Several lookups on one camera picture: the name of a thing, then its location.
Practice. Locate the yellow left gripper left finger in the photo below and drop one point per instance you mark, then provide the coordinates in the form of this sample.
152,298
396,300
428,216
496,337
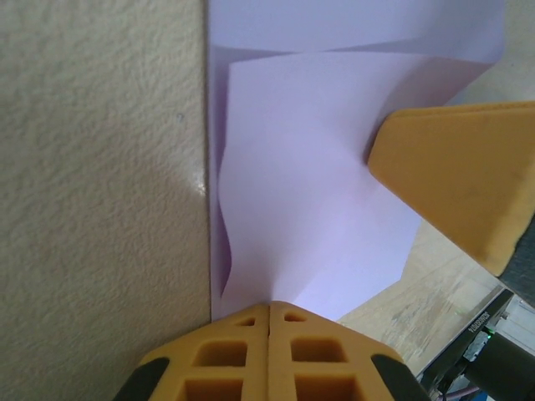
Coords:
179,367

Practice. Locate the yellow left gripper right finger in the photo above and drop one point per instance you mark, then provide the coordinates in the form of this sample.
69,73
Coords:
363,372

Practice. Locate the purple paper sheet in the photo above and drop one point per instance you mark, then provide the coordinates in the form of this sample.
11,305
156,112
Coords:
313,188

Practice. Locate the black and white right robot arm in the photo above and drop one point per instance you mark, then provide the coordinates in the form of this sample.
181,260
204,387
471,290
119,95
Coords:
501,367

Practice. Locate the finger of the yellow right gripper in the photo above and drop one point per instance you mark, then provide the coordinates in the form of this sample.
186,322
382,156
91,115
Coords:
460,179
480,109

